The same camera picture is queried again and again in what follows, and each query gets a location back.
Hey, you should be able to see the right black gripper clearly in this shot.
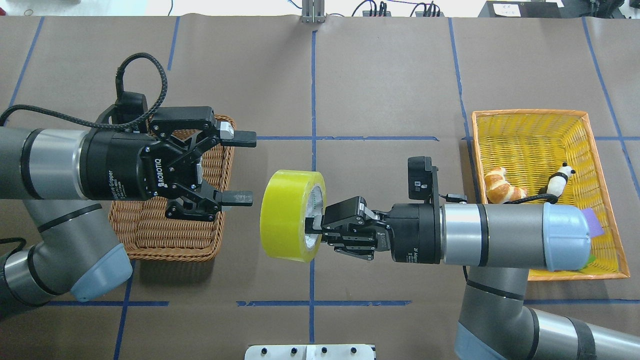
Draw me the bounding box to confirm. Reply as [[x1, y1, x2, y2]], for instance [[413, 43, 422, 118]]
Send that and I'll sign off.
[[304, 196, 442, 264]]

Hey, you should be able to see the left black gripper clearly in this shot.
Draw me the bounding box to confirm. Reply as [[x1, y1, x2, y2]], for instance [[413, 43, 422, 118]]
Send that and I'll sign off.
[[78, 106, 258, 222]]

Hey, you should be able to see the yellow tape roll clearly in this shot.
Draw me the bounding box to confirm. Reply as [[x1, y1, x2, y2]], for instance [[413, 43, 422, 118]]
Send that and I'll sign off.
[[259, 170, 326, 263]]

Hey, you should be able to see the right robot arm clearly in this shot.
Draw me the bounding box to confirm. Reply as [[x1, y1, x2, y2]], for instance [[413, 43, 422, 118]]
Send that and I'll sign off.
[[302, 196, 639, 360]]

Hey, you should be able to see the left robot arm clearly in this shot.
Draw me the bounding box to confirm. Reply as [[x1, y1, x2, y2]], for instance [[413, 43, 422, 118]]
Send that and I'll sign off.
[[1, 105, 258, 321]]

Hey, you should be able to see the brown wicker basket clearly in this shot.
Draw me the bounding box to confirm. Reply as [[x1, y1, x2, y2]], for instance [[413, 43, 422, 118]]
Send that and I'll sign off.
[[108, 145, 234, 262]]

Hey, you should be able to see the yellow wicker tray basket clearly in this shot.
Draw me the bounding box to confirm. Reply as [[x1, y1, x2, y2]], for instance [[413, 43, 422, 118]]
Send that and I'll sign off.
[[470, 109, 630, 281]]

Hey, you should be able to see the toy croissant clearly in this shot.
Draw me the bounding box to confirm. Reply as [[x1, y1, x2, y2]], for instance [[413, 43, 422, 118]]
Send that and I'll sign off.
[[484, 166, 528, 204]]

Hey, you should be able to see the small panda figurine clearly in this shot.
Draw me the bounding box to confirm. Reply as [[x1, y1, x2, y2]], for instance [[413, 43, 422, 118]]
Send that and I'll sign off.
[[537, 161, 576, 198]]

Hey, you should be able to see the orange toy carrot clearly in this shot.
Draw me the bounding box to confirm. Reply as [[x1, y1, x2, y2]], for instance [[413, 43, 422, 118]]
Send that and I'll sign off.
[[580, 253, 597, 271]]

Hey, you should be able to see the purple foam cube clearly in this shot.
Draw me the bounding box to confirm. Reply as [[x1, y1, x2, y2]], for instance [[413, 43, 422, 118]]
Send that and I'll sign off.
[[582, 208, 605, 239]]

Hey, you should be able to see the black power box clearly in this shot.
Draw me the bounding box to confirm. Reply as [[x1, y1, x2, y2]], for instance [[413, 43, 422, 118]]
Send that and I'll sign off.
[[477, 0, 562, 19]]

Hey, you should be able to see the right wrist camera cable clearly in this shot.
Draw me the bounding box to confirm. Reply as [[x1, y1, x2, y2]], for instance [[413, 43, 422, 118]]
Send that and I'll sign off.
[[440, 193, 560, 207]]

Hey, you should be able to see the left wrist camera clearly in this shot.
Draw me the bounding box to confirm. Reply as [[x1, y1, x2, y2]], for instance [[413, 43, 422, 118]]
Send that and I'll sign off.
[[110, 91, 148, 125]]

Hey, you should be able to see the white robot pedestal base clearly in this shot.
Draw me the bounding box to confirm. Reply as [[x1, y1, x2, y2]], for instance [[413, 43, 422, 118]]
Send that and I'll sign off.
[[244, 343, 377, 360]]

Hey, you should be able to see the aluminium frame post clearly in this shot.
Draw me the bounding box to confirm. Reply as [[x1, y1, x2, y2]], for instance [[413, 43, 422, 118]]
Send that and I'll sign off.
[[300, 0, 326, 24]]

